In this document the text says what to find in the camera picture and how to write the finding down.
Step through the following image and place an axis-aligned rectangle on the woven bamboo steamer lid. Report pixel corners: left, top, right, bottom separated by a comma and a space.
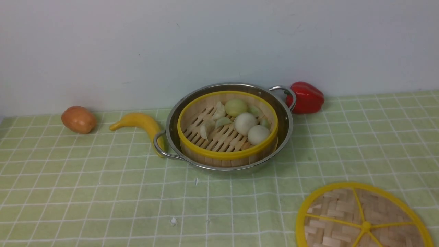
295, 182, 434, 247

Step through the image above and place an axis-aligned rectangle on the red bell pepper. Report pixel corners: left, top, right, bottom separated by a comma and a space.
290, 82, 325, 114

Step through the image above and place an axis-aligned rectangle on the stainless steel pot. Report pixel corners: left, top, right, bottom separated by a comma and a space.
154, 83, 297, 172

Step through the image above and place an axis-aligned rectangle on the pale dumpling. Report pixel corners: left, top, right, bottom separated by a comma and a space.
215, 117, 232, 129

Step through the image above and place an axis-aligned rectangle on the white bun upper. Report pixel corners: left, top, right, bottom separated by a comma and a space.
234, 112, 259, 136

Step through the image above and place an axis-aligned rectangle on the yellow banana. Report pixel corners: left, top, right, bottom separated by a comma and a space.
109, 112, 162, 143

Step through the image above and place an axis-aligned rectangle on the white bun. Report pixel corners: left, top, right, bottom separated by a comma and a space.
234, 112, 259, 136
247, 125, 271, 146

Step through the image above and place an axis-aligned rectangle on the green checkered tablecloth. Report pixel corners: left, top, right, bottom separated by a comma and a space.
0, 91, 439, 247

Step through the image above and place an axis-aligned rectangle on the white bun lower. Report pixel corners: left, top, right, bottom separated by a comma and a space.
247, 125, 271, 146

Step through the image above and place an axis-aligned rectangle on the bamboo steamer basket yellow rim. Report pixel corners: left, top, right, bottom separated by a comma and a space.
177, 91, 279, 168

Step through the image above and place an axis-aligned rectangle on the pale green bun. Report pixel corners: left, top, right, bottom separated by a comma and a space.
224, 99, 248, 117

